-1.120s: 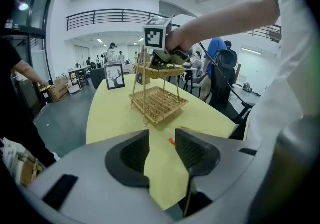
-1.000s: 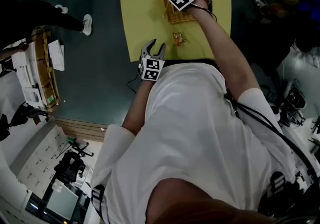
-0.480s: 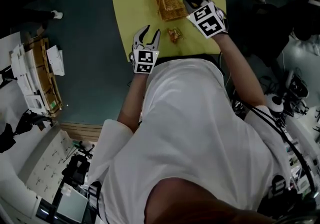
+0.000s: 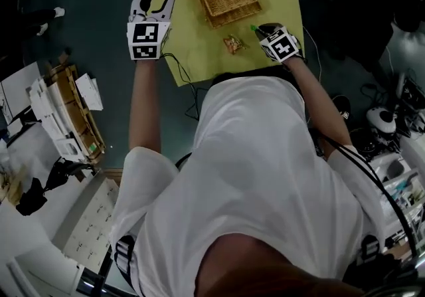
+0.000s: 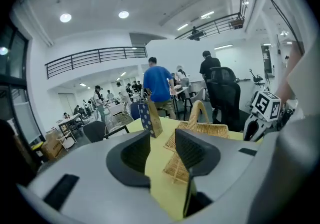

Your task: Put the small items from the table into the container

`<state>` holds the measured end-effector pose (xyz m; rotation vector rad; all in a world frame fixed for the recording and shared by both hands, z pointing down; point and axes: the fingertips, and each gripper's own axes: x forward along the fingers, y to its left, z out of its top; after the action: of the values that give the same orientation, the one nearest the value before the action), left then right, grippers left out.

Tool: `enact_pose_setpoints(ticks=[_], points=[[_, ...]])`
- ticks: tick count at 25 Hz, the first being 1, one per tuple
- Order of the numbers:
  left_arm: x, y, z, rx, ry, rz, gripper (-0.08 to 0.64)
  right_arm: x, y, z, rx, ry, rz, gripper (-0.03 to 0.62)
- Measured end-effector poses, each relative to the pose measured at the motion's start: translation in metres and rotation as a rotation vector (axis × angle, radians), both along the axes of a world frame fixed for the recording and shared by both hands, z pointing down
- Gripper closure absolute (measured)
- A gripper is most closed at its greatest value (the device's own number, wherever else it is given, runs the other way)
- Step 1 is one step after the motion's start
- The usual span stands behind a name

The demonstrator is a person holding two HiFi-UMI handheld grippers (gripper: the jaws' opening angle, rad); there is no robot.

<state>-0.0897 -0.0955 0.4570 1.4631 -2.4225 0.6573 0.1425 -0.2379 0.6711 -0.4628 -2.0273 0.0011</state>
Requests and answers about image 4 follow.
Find white black round robot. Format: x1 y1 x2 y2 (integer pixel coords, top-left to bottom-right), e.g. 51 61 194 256
366 106 398 134

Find black waist pack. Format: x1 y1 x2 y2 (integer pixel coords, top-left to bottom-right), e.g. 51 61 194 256
343 254 419 290

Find yellow tablecloth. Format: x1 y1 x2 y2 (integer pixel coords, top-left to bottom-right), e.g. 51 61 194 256
130 0 305 87

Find person's left forearm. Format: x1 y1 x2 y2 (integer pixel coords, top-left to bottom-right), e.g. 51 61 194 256
127 58 163 157

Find thin black cable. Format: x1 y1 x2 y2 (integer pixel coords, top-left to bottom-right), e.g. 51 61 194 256
161 52 200 120

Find black white strap buckle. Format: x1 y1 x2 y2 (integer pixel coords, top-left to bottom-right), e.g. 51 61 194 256
360 235 381 262
114 235 137 290

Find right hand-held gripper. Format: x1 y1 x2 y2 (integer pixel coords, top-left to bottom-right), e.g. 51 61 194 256
254 24 303 63

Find person's white shirt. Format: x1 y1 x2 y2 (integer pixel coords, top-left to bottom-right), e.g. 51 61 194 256
111 76 388 297

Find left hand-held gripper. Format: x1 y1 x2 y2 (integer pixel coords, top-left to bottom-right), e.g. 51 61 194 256
126 0 177 61

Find black office chair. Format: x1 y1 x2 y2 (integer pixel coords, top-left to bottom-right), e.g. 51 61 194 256
327 0 396 72

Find black slipper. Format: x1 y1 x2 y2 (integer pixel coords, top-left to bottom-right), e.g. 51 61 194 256
331 94 352 120

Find person's right forearm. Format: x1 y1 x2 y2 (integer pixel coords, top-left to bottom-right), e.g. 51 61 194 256
287 56 353 160

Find orange snack packet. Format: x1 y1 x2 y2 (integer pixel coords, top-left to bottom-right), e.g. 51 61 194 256
222 34 248 55

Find black harness cables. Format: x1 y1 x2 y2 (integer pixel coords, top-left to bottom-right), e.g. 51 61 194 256
320 132 419 256

